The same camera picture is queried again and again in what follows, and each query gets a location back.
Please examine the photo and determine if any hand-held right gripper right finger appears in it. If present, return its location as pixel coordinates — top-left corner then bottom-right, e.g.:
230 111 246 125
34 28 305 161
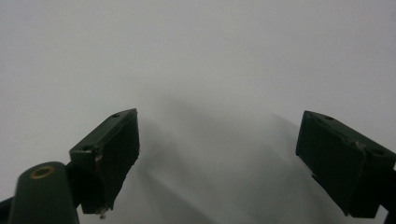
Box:
295 110 396 219

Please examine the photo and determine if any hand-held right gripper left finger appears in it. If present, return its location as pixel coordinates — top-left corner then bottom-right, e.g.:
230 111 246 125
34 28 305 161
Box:
68 107 140 217

